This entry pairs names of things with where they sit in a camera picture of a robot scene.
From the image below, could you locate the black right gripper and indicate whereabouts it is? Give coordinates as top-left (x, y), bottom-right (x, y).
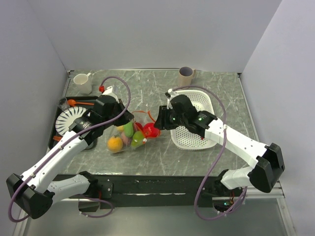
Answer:
top-left (154, 105), bottom-right (188, 130)

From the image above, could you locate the red apple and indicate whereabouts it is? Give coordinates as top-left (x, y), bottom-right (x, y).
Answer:
top-left (143, 122), bottom-right (160, 138)

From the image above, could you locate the green pear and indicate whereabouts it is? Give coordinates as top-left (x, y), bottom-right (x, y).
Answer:
top-left (130, 131), bottom-right (145, 148)

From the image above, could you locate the clear zip top bag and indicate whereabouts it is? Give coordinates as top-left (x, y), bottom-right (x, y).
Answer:
top-left (107, 110), bottom-right (161, 153)

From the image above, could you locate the orange peach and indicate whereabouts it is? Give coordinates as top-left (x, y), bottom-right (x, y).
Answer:
top-left (107, 136), bottom-right (124, 153)

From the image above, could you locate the purple onion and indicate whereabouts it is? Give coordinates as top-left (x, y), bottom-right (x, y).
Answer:
top-left (121, 132), bottom-right (131, 146)

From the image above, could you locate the dark red wrinkled fruit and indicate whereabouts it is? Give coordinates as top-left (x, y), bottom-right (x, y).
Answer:
top-left (134, 122), bottom-right (143, 131)

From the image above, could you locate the green bitter gourd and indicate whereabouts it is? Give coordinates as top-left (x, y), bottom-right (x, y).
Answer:
top-left (123, 121), bottom-right (134, 138)

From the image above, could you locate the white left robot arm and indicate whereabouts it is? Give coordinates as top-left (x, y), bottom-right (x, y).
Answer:
top-left (6, 95), bottom-right (133, 223)

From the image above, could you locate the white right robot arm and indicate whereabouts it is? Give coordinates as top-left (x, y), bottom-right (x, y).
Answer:
top-left (154, 90), bottom-right (285, 196)

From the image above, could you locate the black tray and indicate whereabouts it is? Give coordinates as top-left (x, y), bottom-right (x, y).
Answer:
top-left (48, 95), bottom-right (101, 151)

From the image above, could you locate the white perforated plastic basket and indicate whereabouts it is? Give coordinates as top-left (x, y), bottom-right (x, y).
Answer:
top-left (170, 89), bottom-right (217, 151)

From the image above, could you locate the orange plastic spoon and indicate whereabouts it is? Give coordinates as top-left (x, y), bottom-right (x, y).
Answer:
top-left (67, 99), bottom-right (94, 106)

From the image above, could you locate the white mug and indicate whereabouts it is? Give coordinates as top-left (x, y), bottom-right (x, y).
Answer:
top-left (73, 73), bottom-right (92, 95)

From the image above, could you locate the striped white plate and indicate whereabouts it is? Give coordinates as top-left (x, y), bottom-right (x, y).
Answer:
top-left (55, 107), bottom-right (87, 136)

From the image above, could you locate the clear plastic cup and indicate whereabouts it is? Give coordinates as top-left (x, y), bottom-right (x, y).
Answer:
top-left (58, 97), bottom-right (70, 111)

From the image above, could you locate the beige mug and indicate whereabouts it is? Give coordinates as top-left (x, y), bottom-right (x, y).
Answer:
top-left (178, 66), bottom-right (196, 88)

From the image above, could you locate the orange fork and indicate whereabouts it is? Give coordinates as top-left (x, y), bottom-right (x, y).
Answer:
top-left (53, 136), bottom-right (62, 142)

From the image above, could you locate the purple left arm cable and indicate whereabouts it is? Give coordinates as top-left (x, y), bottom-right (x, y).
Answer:
top-left (8, 76), bottom-right (131, 222)

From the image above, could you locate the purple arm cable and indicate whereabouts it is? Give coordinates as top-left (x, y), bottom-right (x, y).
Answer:
top-left (169, 85), bottom-right (248, 220)
top-left (8, 76), bottom-right (131, 222)

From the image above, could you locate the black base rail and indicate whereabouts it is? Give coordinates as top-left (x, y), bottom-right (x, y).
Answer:
top-left (67, 172), bottom-right (273, 212)

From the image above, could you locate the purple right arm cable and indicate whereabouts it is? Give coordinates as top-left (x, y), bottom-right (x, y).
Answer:
top-left (169, 85), bottom-right (248, 220)

